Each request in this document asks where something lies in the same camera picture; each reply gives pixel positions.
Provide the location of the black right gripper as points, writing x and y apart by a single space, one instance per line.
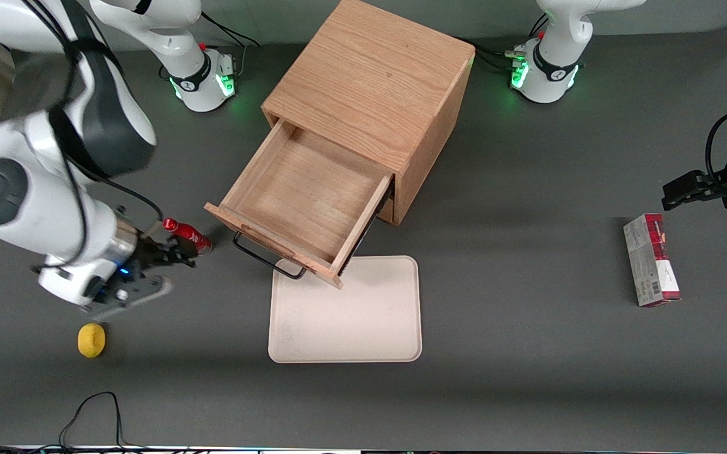
147 257

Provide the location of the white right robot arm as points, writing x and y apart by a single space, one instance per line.
16 195

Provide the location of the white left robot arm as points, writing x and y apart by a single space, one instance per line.
555 69

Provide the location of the oak wooden drawer cabinet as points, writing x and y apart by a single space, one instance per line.
376 69

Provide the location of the red cola bottle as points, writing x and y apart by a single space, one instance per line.
194 236

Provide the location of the grey and red carton box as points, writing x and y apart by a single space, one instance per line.
650 265

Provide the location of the yellow lemon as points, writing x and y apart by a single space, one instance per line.
91 340

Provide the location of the beige plastic tray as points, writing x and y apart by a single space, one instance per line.
363 315

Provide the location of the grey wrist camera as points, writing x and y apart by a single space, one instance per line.
139 295

